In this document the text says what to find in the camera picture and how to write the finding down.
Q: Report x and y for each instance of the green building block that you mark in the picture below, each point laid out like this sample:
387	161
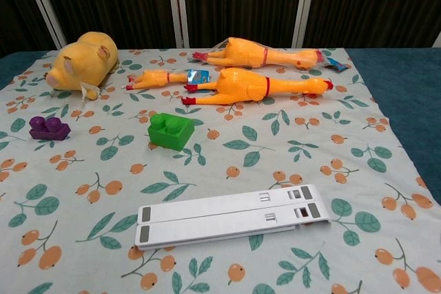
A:
172	134

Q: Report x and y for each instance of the purple building block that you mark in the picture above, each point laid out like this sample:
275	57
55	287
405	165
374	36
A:
48	130

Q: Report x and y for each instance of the unbagged large rubber chicken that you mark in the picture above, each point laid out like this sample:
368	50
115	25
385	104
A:
241	85

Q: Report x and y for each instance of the blue small chicken header card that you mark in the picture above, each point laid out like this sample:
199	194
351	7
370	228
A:
199	76

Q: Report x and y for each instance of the floral print tablecloth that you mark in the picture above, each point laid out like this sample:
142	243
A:
275	149

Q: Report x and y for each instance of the bagged large rubber chicken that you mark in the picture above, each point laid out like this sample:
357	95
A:
244	53

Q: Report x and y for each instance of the small rubber chicken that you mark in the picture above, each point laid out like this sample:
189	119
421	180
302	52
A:
155	78

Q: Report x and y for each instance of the blue large chicken header card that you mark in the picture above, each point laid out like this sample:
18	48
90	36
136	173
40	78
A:
336	64

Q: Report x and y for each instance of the yellow plush pig toy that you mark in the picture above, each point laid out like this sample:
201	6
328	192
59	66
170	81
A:
82	60

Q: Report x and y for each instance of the white screen frame post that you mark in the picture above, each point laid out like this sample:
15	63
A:
305	5
177	5
44	8

